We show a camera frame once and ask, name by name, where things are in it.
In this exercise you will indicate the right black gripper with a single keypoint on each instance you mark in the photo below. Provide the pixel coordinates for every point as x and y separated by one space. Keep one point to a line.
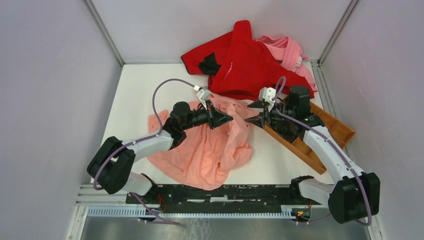
259 120

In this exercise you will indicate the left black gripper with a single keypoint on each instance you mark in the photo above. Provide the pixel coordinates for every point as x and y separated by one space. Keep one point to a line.
215 117

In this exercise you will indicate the salmon orange jacket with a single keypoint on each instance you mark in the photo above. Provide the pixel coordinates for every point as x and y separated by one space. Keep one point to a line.
206 156

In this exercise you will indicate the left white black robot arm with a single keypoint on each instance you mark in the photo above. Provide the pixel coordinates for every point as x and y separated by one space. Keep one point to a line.
111 166

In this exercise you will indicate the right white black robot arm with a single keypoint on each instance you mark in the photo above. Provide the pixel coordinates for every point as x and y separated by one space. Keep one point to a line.
354 194

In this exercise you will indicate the wooden divided tray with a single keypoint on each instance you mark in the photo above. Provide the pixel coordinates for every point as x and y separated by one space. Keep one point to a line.
340 132

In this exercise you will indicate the red garment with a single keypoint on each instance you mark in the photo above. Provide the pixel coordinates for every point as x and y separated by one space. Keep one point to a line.
238 66

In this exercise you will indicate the pink garment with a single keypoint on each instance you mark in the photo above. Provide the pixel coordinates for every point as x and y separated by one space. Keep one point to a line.
290 55

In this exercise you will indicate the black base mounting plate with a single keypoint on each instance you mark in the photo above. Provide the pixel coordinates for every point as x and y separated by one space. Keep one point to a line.
226 199

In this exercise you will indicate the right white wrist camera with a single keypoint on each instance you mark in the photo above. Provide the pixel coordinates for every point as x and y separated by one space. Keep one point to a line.
268 95

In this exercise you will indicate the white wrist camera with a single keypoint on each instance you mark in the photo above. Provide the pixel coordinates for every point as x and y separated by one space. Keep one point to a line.
203 94
268 95

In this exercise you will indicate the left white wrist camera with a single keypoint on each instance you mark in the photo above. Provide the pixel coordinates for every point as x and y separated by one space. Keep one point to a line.
203 94

